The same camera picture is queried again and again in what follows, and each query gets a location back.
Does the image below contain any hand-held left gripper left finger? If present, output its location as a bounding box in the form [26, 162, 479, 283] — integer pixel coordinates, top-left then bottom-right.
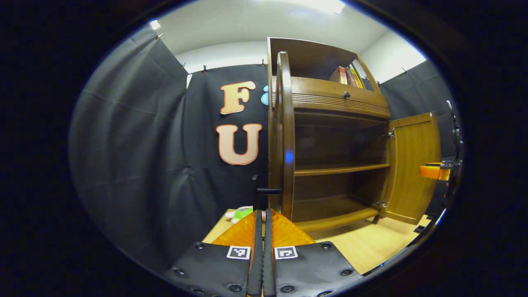
[165, 209, 264, 297]

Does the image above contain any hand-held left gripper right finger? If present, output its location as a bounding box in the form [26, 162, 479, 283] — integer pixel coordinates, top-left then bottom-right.
[264, 208, 364, 297]

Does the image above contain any wooden cabinet door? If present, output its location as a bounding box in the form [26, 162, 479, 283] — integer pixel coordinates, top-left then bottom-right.
[382, 112, 442, 225]
[272, 52, 296, 221]

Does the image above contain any black door handle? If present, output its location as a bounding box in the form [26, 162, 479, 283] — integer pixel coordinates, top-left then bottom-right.
[252, 174, 283, 212]

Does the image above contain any wooden double-door shoe cabinet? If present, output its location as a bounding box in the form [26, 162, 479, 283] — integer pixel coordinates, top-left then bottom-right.
[266, 37, 442, 233]

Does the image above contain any wooden inner cabinet shelf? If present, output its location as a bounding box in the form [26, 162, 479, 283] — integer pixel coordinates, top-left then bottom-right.
[294, 163, 391, 177]

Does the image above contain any wooden cabinet drawer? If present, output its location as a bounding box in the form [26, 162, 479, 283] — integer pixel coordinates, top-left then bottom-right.
[270, 75, 391, 120]

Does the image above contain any green and pink plush toy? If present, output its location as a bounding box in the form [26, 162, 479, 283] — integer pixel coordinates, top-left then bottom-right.
[225, 206, 254, 224]

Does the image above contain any black backdrop cloth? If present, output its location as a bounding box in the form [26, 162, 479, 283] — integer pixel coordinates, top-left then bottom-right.
[68, 27, 464, 273]

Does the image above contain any long ceiling light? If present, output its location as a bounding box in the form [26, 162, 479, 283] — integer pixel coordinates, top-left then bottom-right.
[289, 0, 346, 15]

